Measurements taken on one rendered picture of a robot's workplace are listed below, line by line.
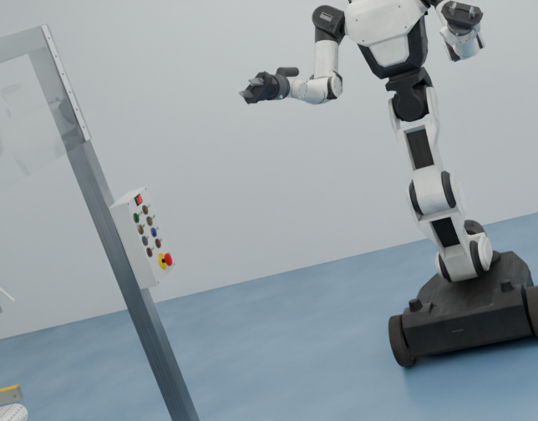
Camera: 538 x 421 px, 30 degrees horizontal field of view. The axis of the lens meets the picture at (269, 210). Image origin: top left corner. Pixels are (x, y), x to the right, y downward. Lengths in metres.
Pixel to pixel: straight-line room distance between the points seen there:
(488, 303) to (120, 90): 2.71
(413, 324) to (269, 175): 1.92
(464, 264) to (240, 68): 1.99
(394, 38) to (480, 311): 1.05
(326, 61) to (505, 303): 1.10
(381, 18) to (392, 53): 0.13
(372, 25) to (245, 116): 1.86
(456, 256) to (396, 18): 0.93
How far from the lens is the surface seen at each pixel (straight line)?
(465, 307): 3.82
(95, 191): 2.91
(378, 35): 3.74
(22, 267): 6.36
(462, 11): 3.20
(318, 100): 3.67
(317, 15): 3.84
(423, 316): 3.83
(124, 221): 2.91
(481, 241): 4.02
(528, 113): 5.20
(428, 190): 3.76
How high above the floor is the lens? 1.56
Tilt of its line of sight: 12 degrees down
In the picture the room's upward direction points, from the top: 20 degrees counter-clockwise
